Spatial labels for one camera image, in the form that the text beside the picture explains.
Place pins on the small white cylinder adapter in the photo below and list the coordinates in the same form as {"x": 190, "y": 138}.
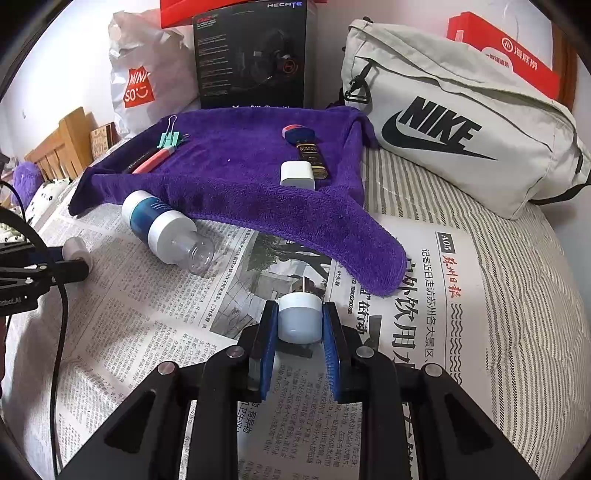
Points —
{"x": 76, "y": 247}

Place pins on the wooden headboard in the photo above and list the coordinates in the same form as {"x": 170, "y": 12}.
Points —
{"x": 64, "y": 147}

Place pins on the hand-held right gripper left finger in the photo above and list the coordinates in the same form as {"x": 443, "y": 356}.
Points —
{"x": 268, "y": 350}

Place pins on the grey waist bag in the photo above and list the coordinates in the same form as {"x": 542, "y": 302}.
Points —
{"x": 415, "y": 69}

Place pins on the white plug adapter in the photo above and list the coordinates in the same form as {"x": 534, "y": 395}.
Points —
{"x": 300, "y": 318}

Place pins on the green binder clip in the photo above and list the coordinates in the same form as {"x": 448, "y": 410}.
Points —
{"x": 167, "y": 141}

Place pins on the white plastic shopping bag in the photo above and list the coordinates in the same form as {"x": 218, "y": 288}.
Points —
{"x": 152, "y": 55}

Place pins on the pink pen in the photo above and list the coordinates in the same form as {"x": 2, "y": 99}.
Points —
{"x": 152, "y": 162}

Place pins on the purple plush toy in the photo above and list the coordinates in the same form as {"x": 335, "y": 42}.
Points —
{"x": 27, "y": 182}

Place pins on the black tube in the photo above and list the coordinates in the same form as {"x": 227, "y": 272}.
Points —
{"x": 137, "y": 160}

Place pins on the brown wooden door frame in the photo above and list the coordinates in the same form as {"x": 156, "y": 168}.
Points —
{"x": 568, "y": 69}

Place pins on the newspaper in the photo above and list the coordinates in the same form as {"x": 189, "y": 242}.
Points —
{"x": 184, "y": 300}

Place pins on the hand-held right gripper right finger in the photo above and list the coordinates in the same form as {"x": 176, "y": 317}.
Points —
{"x": 331, "y": 350}

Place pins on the purple towel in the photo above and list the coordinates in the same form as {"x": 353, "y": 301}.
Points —
{"x": 231, "y": 184}

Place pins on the small black gold bottle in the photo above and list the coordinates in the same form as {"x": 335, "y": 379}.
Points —
{"x": 314, "y": 159}

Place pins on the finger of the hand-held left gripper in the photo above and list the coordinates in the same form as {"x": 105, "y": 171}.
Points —
{"x": 46, "y": 254}
{"x": 69, "y": 272}

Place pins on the red gift bag gold print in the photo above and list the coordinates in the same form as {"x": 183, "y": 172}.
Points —
{"x": 175, "y": 14}

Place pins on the blue round tin orange lid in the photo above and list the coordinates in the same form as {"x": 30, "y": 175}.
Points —
{"x": 300, "y": 136}

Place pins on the brown patterned card box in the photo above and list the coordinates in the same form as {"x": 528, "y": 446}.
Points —
{"x": 101, "y": 141}

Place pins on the white spotted pillow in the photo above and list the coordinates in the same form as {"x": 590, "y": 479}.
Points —
{"x": 46, "y": 196}

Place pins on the white and blue bottle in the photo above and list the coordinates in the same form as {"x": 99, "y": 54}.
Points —
{"x": 157, "y": 221}

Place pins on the white cube charger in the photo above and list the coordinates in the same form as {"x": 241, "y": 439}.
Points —
{"x": 295, "y": 175}

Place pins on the black headphone box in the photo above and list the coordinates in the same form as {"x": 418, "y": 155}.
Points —
{"x": 231, "y": 69}

